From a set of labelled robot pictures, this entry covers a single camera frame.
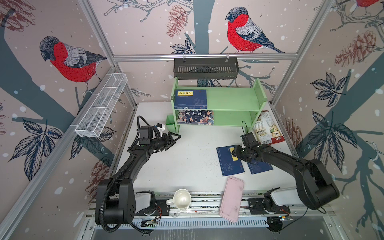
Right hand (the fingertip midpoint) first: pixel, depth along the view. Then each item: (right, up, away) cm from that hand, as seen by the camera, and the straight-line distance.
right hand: (233, 154), depth 91 cm
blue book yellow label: (-3, -5, -3) cm, 7 cm away
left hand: (-34, +11, -10) cm, 37 cm away
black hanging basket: (-16, +58, +13) cm, 62 cm away
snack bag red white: (+23, +14, +8) cm, 28 cm away
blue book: (-27, +34, -7) cm, 44 cm away
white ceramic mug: (-31, -19, -15) cm, 39 cm away
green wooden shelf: (-3, +30, -10) cm, 31 cm away
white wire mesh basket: (-75, +30, -12) cm, 82 cm away
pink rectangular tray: (-6, -20, -17) cm, 27 cm away
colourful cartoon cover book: (-24, +23, +2) cm, 33 cm away
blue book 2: (+14, -7, -5) cm, 16 cm away
